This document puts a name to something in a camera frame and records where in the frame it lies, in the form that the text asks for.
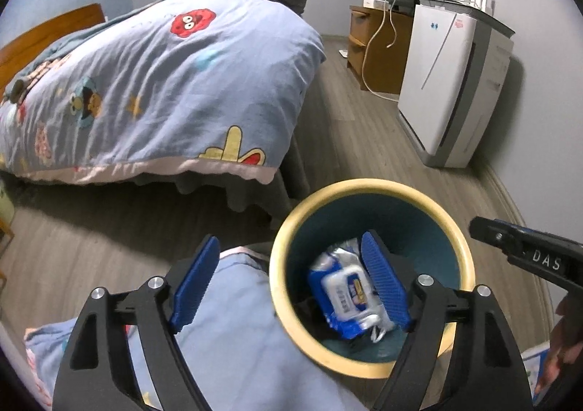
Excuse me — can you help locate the white cable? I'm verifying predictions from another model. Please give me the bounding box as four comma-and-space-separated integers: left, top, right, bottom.
362, 0, 406, 102

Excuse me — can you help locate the yellow rimmed teal trash bin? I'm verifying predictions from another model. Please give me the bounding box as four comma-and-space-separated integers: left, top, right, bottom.
269, 178, 477, 380

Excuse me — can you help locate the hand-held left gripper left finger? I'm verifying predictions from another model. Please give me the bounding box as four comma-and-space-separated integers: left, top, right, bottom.
51, 234, 222, 411

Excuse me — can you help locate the person's right hand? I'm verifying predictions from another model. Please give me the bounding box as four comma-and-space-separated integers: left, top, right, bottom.
535, 292, 583, 398

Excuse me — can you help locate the wooden bed headboard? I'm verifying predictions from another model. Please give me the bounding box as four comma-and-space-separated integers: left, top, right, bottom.
0, 3, 106, 97

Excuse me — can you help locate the grey bed skirt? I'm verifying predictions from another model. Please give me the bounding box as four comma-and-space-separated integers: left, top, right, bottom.
132, 137, 315, 218

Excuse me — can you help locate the white air purifier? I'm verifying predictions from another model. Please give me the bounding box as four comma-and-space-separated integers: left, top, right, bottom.
397, 0, 516, 168

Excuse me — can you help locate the blue cartoon printed stool cloth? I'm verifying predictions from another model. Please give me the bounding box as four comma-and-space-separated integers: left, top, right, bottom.
24, 246, 351, 411

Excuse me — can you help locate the strawberry printed paper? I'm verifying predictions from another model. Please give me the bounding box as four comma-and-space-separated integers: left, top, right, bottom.
521, 342, 554, 403

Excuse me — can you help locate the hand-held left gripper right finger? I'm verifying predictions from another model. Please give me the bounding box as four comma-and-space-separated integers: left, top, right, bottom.
361, 230, 535, 411

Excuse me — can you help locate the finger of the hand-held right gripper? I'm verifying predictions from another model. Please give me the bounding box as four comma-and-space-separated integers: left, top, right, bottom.
469, 216, 525, 267

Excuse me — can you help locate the wooden television cabinet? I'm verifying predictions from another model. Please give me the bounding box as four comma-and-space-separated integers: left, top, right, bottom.
347, 4, 415, 95

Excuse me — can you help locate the blue wet wipes packet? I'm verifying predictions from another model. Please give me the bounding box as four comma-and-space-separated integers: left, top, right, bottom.
307, 238, 397, 341

